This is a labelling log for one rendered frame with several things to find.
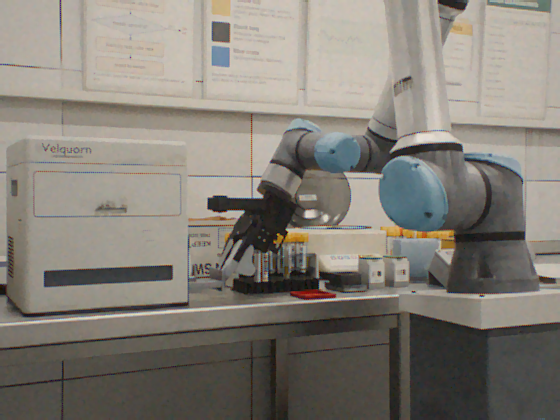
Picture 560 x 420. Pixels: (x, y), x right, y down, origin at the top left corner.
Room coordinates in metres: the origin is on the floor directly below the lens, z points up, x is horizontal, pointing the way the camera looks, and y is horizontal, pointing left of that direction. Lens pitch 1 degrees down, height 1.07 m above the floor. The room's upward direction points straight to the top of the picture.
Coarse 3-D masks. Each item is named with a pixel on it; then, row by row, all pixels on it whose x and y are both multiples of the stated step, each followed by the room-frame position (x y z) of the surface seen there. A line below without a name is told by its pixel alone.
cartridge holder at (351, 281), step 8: (336, 272) 1.57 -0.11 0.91; (344, 272) 1.58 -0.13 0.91; (352, 272) 1.57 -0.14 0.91; (336, 280) 1.54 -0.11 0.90; (344, 280) 1.52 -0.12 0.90; (352, 280) 1.53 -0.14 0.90; (360, 280) 1.54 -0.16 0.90; (336, 288) 1.53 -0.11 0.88; (344, 288) 1.51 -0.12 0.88; (352, 288) 1.51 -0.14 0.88; (360, 288) 1.52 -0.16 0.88
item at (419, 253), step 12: (396, 240) 1.70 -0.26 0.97; (408, 240) 1.69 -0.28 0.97; (420, 240) 1.70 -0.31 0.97; (432, 240) 1.71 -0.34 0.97; (396, 252) 1.70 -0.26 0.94; (408, 252) 1.69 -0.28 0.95; (420, 252) 1.70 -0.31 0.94; (432, 252) 1.71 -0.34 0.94; (420, 264) 1.70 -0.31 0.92; (420, 276) 1.70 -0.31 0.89
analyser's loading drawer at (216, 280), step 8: (216, 272) 1.39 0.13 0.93; (224, 272) 1.37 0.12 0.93; (192, 280) 1.34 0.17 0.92; (200, 280) 1.38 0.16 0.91; (208, 280) 1.38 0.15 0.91; (216, 280) 1.38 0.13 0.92; (224, 280) 1.37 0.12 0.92; (192, 288) 1.34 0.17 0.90; (216, 288) 1.39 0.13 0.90; (224, 288) 1.37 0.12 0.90
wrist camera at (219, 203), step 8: (208, 200) 1.39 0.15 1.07; (216, 200) 1.36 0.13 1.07; (224, 200) 1.37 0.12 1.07; (232, 200) 1.38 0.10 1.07; (240, 200) 1.39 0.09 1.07; (248, 200) 1.39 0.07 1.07; (256, 200) 1.40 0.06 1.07; (264, 200) 1.41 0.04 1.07; (208, 208) 1.39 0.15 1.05; (216, 208) 1.36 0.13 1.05; (224, 208) 1.37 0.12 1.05; (232, 208) 1.38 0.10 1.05; (240, 208) 1.39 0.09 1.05; (248, 208) 1.39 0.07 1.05; (256, 208) 1.40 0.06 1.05; (264, 208) 1.41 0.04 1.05
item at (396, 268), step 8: (384, 256) 1.63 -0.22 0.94; (392, 256) 1.62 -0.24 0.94; (400, 256) 1.62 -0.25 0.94; (392, 264) 1.61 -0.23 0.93; (400, 264) 1.61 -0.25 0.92; (408, 264) 1.62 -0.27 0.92; (392, 272) 1.61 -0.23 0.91; (400, 272) 1.61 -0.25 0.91; (408, 272) 1.62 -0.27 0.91; (392, 280) 1.61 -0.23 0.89; (400, 280) 1.61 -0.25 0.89; (408, 280) 1.62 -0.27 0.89
